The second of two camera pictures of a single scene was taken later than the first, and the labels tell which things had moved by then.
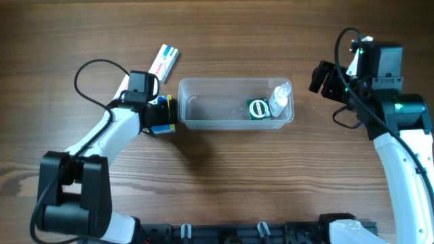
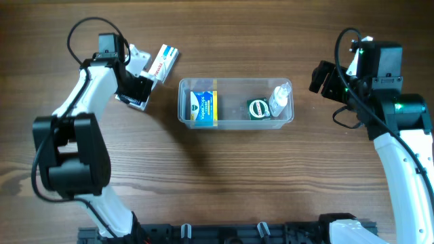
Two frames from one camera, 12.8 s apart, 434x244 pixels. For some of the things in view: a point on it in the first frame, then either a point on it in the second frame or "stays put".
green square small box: (258, 109) stays put
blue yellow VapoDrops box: (162, 129) -> (204, 108)
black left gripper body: (160, 113) -> (135, 87)
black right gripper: (329, 90) stays put
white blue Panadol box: (164, 62) stays put
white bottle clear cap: (279, 99) stays put
